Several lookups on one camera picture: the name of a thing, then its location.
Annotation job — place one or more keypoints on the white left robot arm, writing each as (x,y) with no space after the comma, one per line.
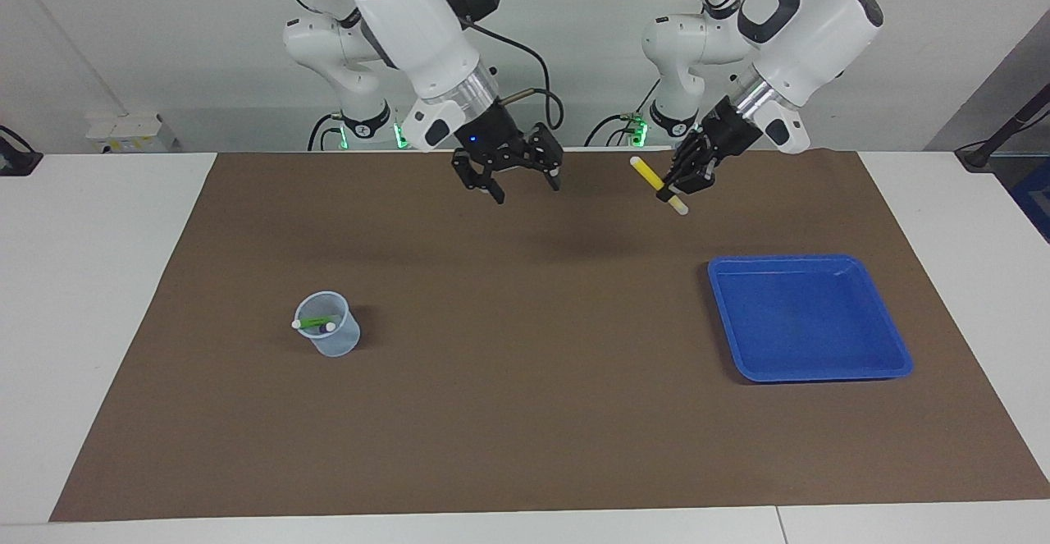
(804,27)

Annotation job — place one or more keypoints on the green pen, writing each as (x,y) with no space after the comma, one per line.
(316,322)

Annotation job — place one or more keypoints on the blue box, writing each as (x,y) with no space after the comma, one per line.
(1035,199)

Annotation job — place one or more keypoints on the yellow pen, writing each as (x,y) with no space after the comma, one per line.
(646,171)

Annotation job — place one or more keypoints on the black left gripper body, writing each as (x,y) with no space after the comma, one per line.
(726,134)

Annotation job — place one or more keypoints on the clear plastic cup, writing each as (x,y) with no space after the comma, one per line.
(335,343)

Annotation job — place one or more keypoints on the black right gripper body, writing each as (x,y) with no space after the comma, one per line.
(492,146)

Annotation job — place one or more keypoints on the brown table mat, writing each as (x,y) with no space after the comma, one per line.
(533,404)

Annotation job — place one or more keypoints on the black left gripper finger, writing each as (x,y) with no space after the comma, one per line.
(693,183)
(677,162)

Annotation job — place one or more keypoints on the blue plastic tray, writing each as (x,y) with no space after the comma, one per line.
(808,318)

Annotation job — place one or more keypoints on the white power strip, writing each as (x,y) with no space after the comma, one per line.
(131,134)

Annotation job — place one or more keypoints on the black clamp mount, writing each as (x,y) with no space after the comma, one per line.
(16,158)

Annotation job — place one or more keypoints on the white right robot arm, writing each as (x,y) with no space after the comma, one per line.
(418,27)

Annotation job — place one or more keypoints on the black stand pole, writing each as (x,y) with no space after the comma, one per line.
(1005,134)

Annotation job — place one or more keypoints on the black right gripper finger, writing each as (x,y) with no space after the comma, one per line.
(548,158)
(488,183)

